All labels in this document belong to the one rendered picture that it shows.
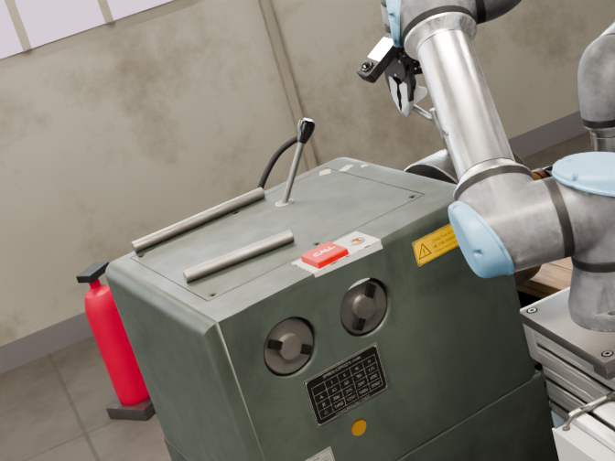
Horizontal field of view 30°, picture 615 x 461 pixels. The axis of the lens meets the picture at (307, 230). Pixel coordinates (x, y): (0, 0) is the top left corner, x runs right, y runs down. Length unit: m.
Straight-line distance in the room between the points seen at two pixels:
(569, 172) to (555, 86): 4.26
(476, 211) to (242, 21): 3.60
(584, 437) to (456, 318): 0.49
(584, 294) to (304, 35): 3.67
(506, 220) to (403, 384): 0.51
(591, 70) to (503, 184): 0.49
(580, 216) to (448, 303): 0.48
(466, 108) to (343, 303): 0.41
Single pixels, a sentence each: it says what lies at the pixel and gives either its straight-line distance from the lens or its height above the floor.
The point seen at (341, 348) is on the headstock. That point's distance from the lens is 1.91.
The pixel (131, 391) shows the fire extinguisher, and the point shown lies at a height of 0.10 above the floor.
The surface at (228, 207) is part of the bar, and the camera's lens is 2.23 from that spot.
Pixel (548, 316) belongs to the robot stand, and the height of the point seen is 1.16.
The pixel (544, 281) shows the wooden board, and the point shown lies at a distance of 2.44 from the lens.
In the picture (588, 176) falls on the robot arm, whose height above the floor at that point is 1.39.
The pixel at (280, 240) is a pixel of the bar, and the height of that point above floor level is 1.27.
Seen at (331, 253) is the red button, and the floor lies 1.27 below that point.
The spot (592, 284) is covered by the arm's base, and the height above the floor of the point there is 1.23.
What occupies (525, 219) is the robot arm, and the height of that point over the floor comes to 1.35.
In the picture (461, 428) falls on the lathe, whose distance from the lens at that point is 2.11.
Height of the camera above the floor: 1.97
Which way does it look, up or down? 21 degrees down
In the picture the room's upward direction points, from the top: 17 degrees counter-clockwise
